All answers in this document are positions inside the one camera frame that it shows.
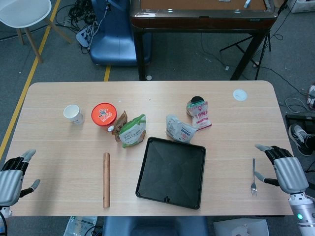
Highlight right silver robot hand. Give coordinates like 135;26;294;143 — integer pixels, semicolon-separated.
254;144;310;195

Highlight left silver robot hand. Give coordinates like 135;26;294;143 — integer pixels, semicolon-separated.
0;148;41;207

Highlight white grey snack bag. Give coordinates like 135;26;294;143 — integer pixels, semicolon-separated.
165;114;197;143

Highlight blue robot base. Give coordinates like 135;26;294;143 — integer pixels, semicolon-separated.
89;0;152;67

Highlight clear printed plastic bag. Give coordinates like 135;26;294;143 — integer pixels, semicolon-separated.
64;216;98;236

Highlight pink white snack bag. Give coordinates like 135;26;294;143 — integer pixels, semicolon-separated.
186;100;213;131

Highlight black square plastic tray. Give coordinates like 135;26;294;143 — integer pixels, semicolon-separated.
135;136;207;210

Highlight green snack bag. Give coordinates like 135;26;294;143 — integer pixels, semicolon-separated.
119;114;147;148

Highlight grey black sneaker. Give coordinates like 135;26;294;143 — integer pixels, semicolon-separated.
288;124;313;157

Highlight metal fork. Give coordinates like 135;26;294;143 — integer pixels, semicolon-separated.
251;158;258;197

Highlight black floor box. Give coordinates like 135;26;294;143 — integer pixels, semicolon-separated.
285;114;315;138

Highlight white cardboard box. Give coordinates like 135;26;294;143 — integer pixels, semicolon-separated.
213;218;270;236

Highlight red white floor object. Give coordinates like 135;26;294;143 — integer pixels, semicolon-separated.
307;85;315;110

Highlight white paper cup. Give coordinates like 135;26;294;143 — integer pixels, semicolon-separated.
63;104;84;125

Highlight white round table grommet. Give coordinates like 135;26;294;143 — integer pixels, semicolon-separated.
233;89;248;101

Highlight wooden rolling pin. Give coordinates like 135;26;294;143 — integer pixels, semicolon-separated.
102;152;111;209

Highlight orange lid noodle tub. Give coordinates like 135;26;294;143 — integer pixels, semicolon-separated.
91;103;118;128

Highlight black lid jar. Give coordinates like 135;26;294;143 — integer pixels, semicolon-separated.
186;96;205;116

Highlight brown snack packet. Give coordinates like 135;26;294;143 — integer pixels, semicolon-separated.
112;110;128;143

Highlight black tripod stand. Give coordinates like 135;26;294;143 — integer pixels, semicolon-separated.
220;0;289;66

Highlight blue padded chair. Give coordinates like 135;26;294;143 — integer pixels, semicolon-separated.
102;216;209;236

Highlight white power strip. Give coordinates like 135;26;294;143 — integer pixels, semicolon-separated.
75;23;99;49

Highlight white storage box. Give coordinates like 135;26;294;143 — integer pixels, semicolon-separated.
291;0;315;13

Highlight white chair wooden legs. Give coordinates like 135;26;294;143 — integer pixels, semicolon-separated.
0;0;73;63

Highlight brown mahjong table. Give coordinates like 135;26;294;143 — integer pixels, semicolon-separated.
129;0;279;81

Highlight grey floor cable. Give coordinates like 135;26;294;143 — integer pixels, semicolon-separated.
285;97;312;114

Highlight black floor cable bundle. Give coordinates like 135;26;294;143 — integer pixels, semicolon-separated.
55;0;104;32

